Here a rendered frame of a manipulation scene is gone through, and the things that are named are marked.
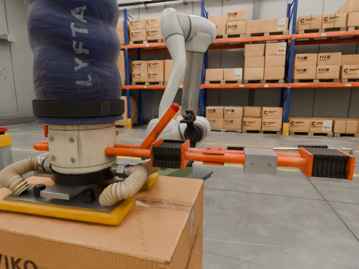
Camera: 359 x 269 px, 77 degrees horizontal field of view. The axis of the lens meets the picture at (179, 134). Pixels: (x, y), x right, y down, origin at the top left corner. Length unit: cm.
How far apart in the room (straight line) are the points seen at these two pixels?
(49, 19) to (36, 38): 6
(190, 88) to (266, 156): 86
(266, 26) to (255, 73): 140
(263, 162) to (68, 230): 45
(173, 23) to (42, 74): 77
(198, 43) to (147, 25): 738
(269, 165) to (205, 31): 92
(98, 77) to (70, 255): 38
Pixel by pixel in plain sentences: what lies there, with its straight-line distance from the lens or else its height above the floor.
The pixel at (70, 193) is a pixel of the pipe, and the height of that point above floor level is 100.
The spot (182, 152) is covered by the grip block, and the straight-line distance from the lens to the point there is 53.
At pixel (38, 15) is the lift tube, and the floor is 139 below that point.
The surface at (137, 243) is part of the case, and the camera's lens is 49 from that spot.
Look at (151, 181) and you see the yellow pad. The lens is 70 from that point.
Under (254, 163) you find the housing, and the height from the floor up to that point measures 108.
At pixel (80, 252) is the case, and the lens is 53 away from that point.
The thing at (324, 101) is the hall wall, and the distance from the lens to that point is 940.
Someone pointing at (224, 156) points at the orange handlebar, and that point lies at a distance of 53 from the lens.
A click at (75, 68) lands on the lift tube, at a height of 129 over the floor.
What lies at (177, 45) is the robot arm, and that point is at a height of 147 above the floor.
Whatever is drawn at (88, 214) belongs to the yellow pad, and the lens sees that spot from 55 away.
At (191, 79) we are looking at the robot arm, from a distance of 131.
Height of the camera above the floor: 123
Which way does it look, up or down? 10 degrees down
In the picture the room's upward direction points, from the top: straight up
